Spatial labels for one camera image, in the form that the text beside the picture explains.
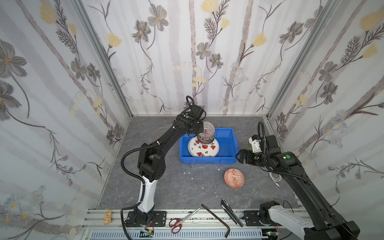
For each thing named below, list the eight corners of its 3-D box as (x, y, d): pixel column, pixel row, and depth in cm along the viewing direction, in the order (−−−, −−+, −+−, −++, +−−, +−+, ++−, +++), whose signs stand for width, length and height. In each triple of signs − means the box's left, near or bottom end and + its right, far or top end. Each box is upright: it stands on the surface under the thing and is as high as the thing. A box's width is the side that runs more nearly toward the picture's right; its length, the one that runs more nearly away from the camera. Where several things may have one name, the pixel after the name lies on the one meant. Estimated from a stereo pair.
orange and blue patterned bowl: (225, 188, 86) (226, 185, 82) (222, 171, 93) (224, 168, 89) (243, 188, 86) (246, 185, 82) (240, 171, 93) (242, 168, 89)
